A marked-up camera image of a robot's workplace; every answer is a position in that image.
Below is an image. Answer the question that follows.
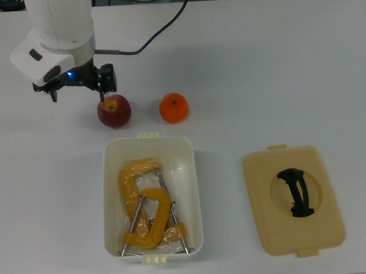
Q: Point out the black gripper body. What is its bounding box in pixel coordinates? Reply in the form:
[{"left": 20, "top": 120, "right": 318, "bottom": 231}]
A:
[{"left": 58, "top": 56, "right": 103, "bottom": 88}]

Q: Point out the red toy apple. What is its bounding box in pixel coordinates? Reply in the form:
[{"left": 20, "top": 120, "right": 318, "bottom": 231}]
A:
[{"left": 96, "top": 93, "right": 133, "bottom": 129}]

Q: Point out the white plastic container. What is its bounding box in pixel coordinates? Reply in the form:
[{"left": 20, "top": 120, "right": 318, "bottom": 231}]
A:
[{"left": 97, "top": 129, "right": 205, "bottom": 267}]

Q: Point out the orange toy tangerine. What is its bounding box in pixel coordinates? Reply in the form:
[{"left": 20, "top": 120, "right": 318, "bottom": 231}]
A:
[{"left": 158, "top": 91, "right": 190, "bottom": 125}]

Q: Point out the large yellow C-clamp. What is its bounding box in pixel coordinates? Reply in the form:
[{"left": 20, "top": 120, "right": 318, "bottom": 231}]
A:
[{"left": 115, "top": 156, "right": 196, "bottom": 257}]

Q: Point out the clear plastic bag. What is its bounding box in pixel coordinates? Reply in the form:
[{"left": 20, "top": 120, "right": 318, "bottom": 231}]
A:
[{"left": 120, "top": 159, "right": 194, "bottom": 257}]

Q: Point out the small yellow C-clamp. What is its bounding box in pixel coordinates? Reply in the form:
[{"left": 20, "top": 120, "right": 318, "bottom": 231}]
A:
[{"left": 113, "top": 187, "right": 178, "bottom": 257}]

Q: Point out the beige plastic lid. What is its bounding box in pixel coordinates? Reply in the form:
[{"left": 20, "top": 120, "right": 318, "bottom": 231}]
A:
[{"left": 240, "top": 140, "right": 348, "bottom": 261}]

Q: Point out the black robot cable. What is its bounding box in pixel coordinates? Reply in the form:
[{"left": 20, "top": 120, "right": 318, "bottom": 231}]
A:
[{"left": 92, "top": 0, "right": 194, "bottom": 58}]

